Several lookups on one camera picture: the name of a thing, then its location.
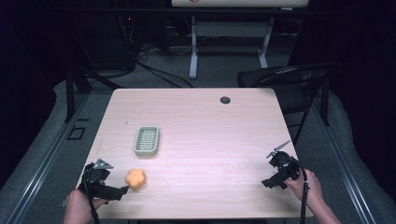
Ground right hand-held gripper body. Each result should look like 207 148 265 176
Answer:
265 139 302 185

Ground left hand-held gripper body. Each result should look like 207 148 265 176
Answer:
78 158 123 202

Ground orange flower-shaped soap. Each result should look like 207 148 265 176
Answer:
124 168 148 190

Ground green soap dish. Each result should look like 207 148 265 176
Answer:
134 125 161 158

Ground person's right hand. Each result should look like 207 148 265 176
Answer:
284 169 325 213

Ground person's left hand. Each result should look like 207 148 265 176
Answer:
64 188 110 224

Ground black folding chair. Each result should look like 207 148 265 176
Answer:
236 61 344 147

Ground black metal stand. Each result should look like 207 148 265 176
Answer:
64 63 123 124

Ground white-legged desk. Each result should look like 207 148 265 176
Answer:
170 0 310 80

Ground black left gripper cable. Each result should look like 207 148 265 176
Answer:
81 167 102 224

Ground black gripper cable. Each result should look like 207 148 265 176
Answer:
81 167 102 224
290 157 311 224

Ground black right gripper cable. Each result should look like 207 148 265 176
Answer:
290 157 311 224

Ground black floor cables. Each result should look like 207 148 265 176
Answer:
118 15 195 89

